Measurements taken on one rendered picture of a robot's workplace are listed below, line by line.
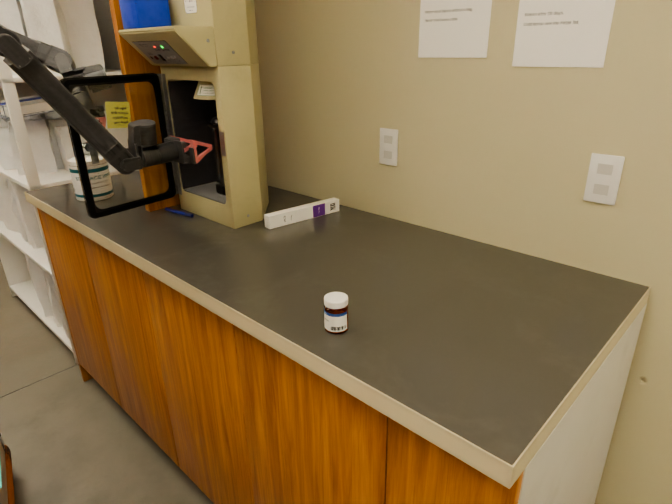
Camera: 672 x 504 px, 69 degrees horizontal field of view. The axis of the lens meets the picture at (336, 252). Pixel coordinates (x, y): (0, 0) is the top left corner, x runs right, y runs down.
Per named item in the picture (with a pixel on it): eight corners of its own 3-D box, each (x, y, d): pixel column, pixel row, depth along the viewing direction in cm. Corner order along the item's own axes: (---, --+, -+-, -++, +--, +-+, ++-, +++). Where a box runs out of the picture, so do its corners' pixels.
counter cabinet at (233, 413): (204, 325, 278) (182, 169, 243) (578, 565, 147) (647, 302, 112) (82, 380, 234) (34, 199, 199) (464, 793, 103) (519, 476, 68)
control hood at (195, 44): (159, 65, 153) (154, 30, 149) (218, 66, 132) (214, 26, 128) (123, 66, 145) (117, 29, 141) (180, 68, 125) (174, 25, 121)
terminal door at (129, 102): (176, 196, 167) (158, 72, 152) (90, 220, 145) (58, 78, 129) (175, 196, 168) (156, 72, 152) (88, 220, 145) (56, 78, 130)
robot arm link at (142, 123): (109, 162, 137) (122, 172, 132) (103, 121, 131) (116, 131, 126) (151, 154, 144) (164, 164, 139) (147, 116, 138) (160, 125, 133)
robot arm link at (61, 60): (57, 62, 147) (51, 54, 139) (95, 52, 150) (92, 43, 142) (75, 101, 149) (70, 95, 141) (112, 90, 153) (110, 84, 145)
